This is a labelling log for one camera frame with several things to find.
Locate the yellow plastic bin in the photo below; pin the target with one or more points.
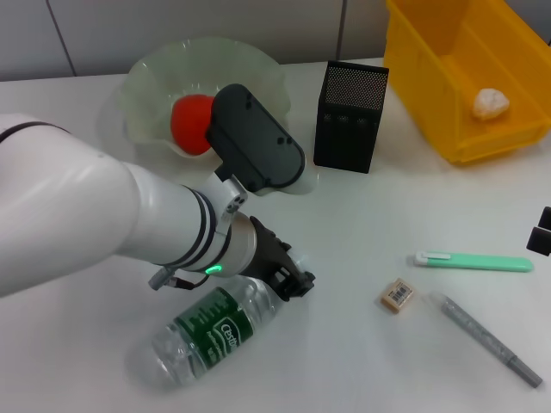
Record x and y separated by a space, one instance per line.
452 64

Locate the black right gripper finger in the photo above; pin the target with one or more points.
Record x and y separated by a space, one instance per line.
546 217
540 243

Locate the orange fruit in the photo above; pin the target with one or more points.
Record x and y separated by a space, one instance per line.
191 125

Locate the white paper ball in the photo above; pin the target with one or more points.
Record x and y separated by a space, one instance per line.
490 104

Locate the clear water bottle green label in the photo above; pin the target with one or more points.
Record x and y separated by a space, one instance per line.
215 331

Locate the pale green glass fruit plate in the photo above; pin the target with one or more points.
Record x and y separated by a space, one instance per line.
163 73

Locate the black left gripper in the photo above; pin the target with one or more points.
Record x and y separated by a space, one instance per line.
269 254

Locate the mint green utility knife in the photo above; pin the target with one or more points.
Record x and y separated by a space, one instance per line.
473 262

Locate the grey pen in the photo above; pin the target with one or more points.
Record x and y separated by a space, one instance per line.
482 333

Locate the beige eraser with barcode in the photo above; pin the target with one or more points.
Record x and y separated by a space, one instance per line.
398 294

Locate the black mesh pen holder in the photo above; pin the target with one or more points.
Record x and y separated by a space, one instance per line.
351 116

